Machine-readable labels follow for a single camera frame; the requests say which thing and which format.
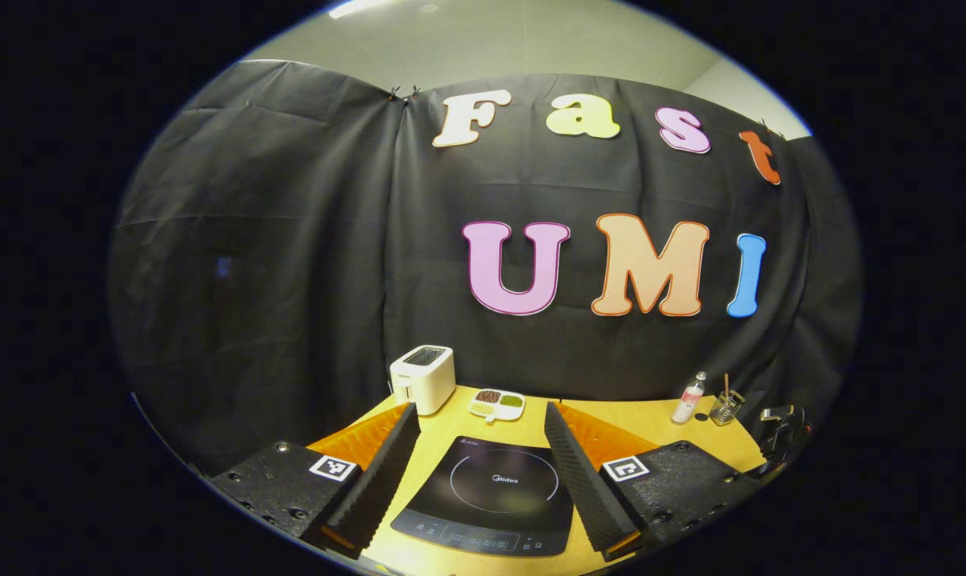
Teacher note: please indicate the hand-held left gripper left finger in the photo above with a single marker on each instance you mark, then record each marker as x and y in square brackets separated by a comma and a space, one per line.
[382, 472]

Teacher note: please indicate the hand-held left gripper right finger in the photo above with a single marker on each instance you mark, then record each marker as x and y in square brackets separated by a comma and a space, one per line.
[583, 480]

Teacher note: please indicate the black induction cooktop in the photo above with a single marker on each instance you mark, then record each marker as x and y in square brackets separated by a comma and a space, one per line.
[491, 496]

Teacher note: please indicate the white toaster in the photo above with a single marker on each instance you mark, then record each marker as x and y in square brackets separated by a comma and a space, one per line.
[422, 380]

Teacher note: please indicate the clear bottle with pink label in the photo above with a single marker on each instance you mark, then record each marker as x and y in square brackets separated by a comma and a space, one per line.
[688, 402]

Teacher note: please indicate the white divided dish of beans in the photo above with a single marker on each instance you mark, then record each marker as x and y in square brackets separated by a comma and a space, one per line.
[497, 403]

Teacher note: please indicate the black backdrop cloth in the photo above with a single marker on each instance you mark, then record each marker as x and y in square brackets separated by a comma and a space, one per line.
[274, 240]

